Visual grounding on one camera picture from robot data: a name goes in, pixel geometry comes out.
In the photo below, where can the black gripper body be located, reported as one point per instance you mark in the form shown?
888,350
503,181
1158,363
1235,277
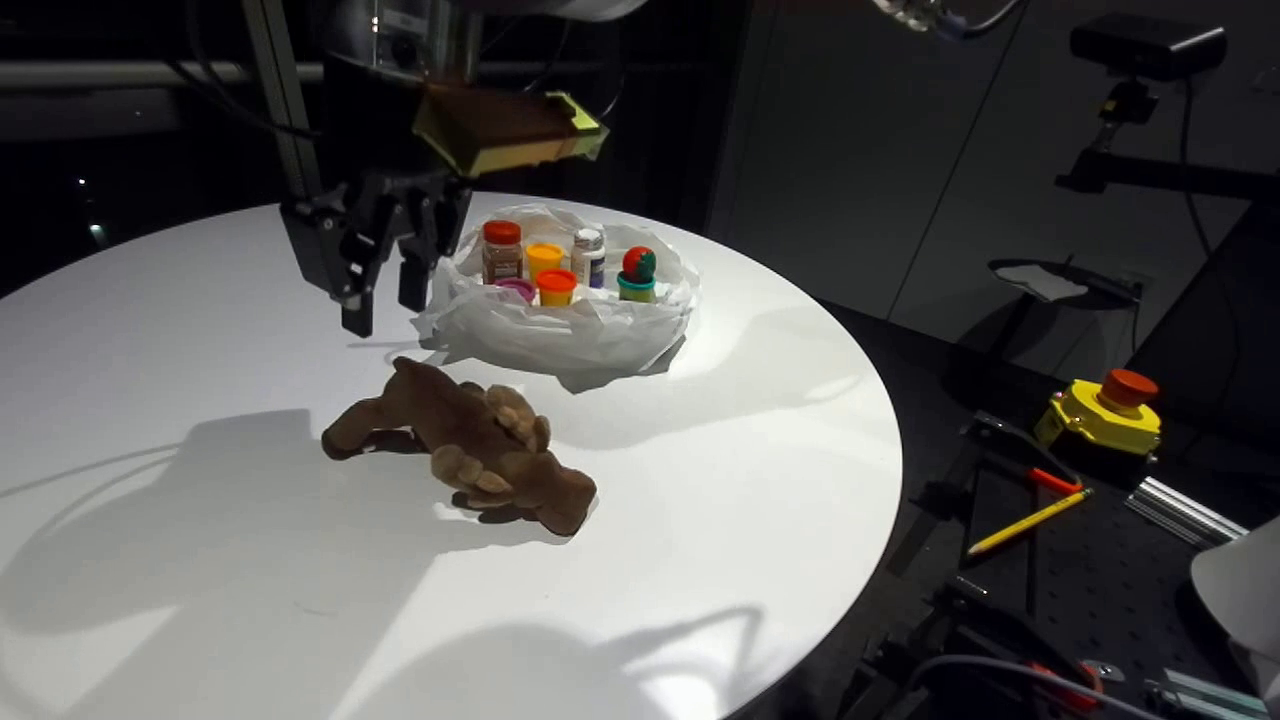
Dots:
384,133

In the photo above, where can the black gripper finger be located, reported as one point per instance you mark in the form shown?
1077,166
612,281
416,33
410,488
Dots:
356,281
416,261

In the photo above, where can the brown spice jar red lid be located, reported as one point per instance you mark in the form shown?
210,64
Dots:
503,244

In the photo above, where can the yellow dough tub red lid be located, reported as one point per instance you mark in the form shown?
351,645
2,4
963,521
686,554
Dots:
559,286

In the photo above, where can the white bottle blue label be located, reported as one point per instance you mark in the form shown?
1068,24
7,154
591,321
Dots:
591,254

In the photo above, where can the brown plush toy animal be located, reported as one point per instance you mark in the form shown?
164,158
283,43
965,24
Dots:
481,443

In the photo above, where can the dough tub teal lid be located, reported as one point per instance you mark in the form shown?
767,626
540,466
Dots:
638,291

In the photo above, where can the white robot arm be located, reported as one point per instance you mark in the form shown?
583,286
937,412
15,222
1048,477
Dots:
412,33

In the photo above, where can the white plastic bag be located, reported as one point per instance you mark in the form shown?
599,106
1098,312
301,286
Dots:
587,340

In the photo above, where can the small yellow bottle orange cap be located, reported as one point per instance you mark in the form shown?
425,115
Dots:
547,258

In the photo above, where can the white paper sheet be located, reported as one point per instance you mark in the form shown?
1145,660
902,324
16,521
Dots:
1042,281

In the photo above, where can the yellow pencil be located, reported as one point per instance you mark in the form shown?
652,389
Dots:
1027,521

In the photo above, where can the yellow emergency stop red button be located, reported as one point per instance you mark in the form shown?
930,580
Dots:
1104,412

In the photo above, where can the white rounded object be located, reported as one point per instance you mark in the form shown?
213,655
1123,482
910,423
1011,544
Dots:
1247,586

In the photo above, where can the grey window frame post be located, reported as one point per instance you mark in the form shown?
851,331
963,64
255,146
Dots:
273,83

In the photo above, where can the yellowish wrist camera box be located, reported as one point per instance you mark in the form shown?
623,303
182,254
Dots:
512,126

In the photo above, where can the grey horizontal window rail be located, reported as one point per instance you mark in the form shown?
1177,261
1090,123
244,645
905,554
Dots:
132,74

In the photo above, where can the black camera on stand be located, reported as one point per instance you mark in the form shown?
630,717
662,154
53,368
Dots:
1145,43

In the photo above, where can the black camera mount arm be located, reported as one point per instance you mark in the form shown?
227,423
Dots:
1172,175

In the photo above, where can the aluminium profile rail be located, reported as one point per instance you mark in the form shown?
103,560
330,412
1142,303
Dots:
1187,509

